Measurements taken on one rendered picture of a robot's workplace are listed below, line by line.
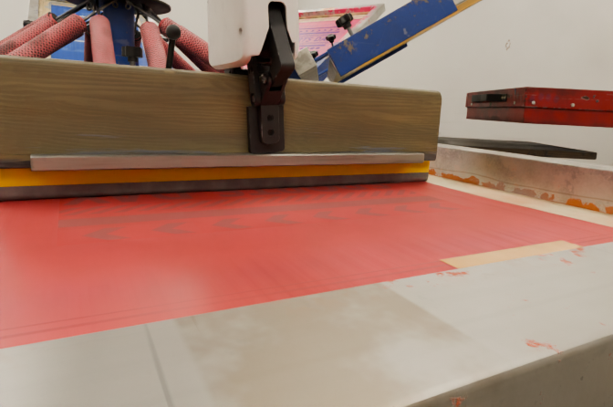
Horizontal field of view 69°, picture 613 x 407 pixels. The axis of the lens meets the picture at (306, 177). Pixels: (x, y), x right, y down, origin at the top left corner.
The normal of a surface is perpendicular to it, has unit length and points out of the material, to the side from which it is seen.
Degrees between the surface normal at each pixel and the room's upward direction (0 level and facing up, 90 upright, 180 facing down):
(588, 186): 90
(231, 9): 94
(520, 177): 90
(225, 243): 0
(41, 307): 0
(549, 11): 90
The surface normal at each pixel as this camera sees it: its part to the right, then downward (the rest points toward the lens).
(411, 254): 0.05, -0.99
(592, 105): -0.04, 0.15
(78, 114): 0.47, 0.16
